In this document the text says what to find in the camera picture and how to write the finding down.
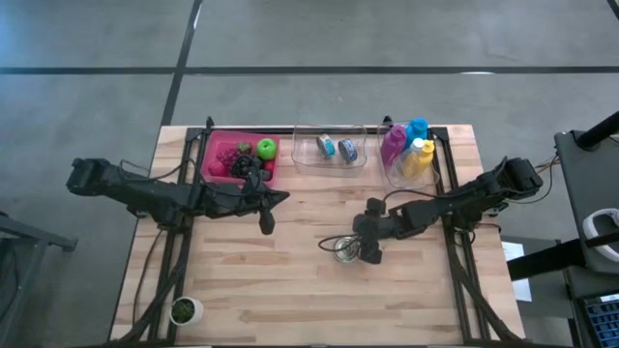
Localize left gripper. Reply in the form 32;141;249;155
210;168;290;237

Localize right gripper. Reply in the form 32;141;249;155
352;196;429;266

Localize gold lid tin can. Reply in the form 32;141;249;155
332;236;363;265

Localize black toy grapes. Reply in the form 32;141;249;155
229;154;255;181

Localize green toy apple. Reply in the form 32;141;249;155
255;137;280;162

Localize purple toy grapes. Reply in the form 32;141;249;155
217;140;254;168

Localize blue label tin can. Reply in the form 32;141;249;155
315;133;337;160
338;138;360;163

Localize magenta squeeze bottle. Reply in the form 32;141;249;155
379;124;409;168

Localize yellow squeeze bottle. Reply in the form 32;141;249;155
403;139;436;181

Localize clear bottle white cap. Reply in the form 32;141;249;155
398;136;427;178

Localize blue squeeze bottle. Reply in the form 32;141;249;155
404;117;430;146

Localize clear plastic bin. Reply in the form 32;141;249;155
291;124;369;178
377;117;441;190

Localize pink plastic tray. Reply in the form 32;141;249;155
200;129;282;189

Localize small plant white pot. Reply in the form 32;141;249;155
168;295;204;328

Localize white paper sheet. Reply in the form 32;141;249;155
500;240;526;266
510;276;534;304

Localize white headset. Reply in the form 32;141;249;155
581;207;619;251

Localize black side desk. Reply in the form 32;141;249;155
502;109;619;348

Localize grey floor stand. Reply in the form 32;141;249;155
0;205;79;339

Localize black computer keyboard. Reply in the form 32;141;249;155
582;292;619;348

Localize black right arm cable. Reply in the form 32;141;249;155
317;188;439;253

